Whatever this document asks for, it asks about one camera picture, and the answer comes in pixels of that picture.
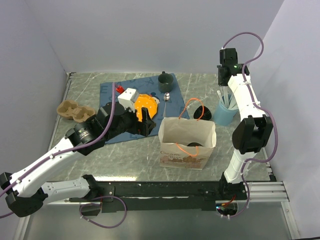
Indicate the blue letter placemat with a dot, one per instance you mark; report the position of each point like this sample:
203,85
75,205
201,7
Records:
145,85

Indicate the light blue straw cup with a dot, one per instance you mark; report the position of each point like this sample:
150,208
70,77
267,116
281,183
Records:
222,115

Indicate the cream paper gift bag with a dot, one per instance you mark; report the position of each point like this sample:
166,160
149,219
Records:
175,133

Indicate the aluminium frame rail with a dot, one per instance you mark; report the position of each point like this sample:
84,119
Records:
268,192

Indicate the bear figure coaster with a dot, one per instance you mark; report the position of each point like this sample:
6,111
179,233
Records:
156,98

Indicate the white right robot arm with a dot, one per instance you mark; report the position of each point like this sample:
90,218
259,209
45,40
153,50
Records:
255,127

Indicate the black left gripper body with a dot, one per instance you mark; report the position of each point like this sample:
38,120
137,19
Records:
129,123

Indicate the white wrapped straw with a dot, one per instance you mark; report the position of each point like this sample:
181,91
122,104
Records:
221,99
232,104

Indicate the dark green mug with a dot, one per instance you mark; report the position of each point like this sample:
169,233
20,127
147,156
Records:
165,82

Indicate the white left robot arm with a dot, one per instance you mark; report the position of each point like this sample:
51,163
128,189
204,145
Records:
27,190

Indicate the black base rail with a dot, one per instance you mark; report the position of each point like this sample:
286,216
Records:
171,195

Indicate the silver spoon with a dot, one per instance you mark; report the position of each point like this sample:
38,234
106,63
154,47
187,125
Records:
166,98

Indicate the orange dotted plate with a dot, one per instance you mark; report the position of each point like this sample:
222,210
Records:
145,101

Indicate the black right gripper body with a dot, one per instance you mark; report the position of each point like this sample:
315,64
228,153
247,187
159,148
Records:
221,81

